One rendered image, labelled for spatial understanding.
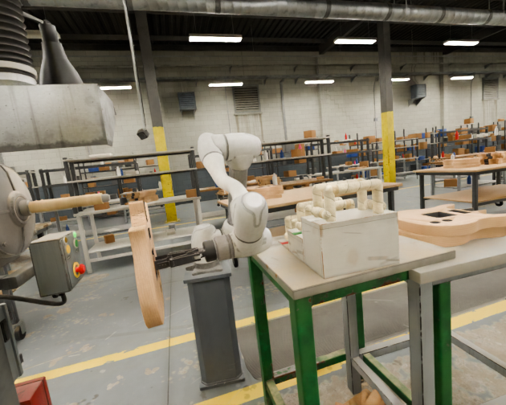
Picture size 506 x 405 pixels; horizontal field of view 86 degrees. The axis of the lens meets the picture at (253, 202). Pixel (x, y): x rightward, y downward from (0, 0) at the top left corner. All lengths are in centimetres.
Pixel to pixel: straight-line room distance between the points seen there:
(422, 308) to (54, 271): 129
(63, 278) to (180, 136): 1101
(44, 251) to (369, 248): 109
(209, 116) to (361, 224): 1154
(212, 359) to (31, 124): 153
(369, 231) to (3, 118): 98
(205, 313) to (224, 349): 26
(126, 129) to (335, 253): 1158
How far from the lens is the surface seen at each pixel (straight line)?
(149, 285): 83
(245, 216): 82
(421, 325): 118
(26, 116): 81
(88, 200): 91
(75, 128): 78
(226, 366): 192
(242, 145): 135
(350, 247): 90
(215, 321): 176
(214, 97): 1245
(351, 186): 88
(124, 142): 1210
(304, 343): 94
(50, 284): 123
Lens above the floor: 130
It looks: 8 degrees down
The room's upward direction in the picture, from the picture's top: 6 degrees counter-clockwise
